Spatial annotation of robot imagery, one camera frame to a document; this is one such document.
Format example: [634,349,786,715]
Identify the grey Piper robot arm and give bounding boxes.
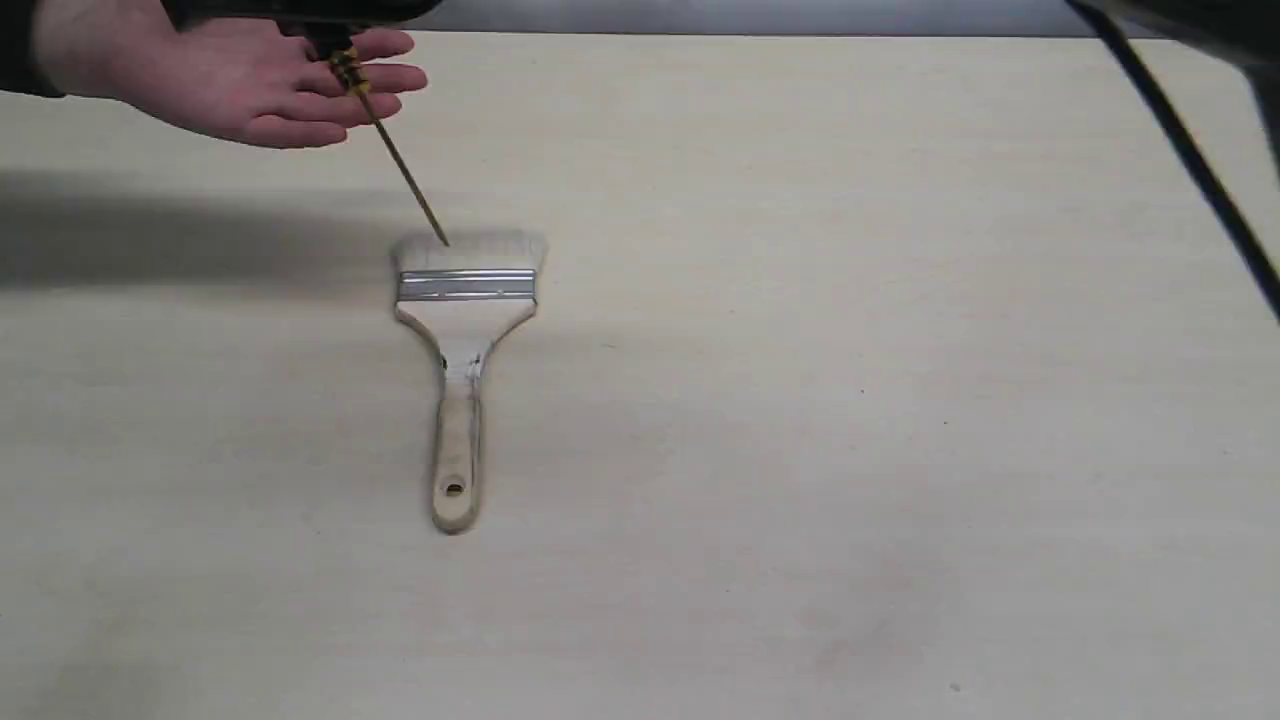
[163,1,1277,195]

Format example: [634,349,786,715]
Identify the wide wooden paint brush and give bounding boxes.
[390,229,548,536]

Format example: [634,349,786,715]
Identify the person's bare hand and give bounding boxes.
[35,1,428,149]

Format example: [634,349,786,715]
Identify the black and gold screwdriver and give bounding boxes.
[300,22,451,247]

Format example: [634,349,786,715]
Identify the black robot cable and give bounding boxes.
[1065,0,1280,323]

